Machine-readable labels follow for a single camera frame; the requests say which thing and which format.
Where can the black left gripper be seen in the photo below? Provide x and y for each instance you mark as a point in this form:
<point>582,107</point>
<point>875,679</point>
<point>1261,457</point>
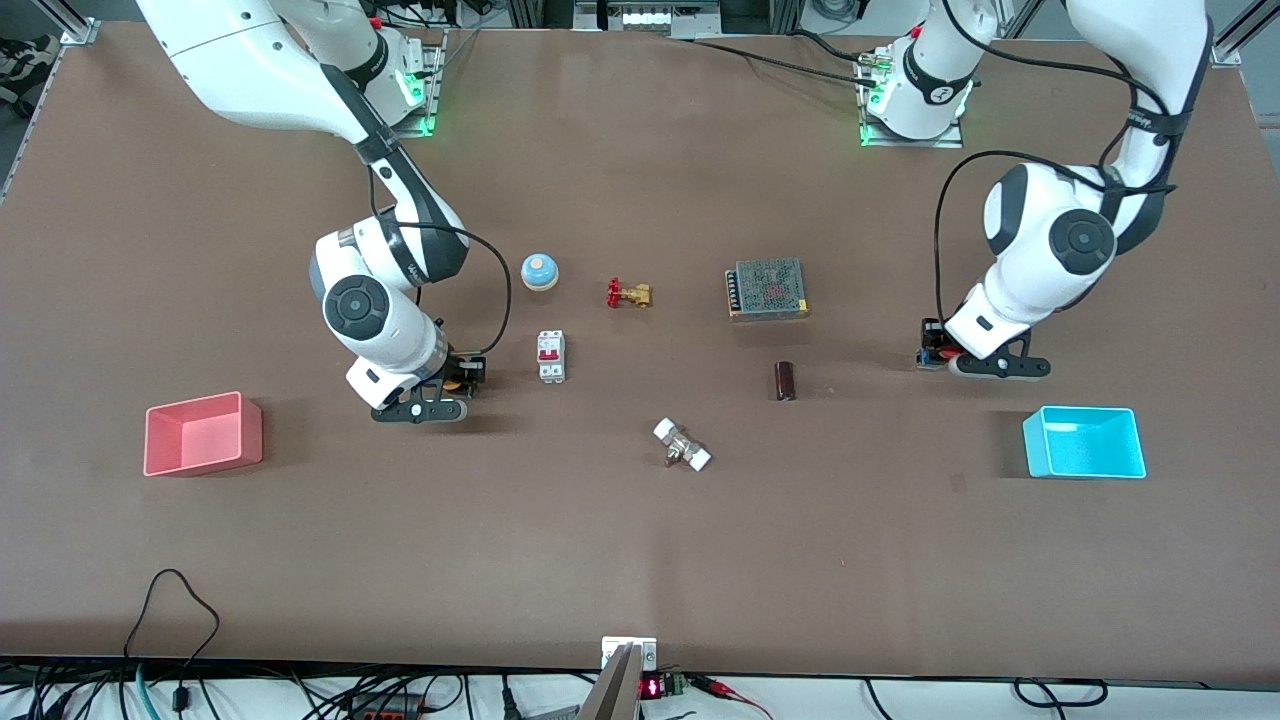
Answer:
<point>931,341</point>

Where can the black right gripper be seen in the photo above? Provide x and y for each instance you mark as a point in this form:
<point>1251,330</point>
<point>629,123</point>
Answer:
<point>463,372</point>

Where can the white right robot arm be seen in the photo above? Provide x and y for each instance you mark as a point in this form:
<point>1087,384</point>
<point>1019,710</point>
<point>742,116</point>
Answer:
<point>380,300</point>

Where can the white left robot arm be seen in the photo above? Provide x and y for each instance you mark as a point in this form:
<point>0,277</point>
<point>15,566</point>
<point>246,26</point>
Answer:
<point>1050,240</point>

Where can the white circuit breaker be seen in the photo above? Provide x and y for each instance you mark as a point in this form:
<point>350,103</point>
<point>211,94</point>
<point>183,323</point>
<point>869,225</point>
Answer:
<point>551,357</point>

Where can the blue round bell button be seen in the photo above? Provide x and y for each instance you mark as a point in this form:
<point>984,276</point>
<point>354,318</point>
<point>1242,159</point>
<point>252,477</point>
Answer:
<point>539,271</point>

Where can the dark brown cylindrical capacitor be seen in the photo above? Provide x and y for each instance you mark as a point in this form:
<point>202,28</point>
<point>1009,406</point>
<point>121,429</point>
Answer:
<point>785,382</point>

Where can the cyan plastic box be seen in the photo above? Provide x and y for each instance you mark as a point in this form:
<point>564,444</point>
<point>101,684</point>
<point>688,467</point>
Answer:
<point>1085,445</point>

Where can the metal mesh power supply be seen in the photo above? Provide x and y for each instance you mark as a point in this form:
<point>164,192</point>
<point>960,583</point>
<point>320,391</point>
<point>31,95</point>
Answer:
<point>768,288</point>

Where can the silver valve with white ends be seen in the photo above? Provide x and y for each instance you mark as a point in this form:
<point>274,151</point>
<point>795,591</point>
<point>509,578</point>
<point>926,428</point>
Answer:
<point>682,445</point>

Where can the pink plastic box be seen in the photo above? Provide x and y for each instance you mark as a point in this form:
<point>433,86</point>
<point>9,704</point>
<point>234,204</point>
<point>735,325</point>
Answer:
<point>200,435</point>

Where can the red digit display module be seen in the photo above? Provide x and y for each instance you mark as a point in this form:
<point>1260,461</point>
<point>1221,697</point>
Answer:
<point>652,686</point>

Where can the red clip lead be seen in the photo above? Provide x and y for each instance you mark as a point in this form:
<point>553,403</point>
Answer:
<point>730,692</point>

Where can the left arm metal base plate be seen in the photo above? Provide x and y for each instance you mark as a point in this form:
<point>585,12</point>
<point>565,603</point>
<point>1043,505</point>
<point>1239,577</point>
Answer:
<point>955,135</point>

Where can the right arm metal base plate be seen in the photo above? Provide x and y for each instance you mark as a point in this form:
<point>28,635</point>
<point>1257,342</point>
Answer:
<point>428,100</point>

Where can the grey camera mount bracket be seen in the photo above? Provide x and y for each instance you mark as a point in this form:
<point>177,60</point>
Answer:
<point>620,680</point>

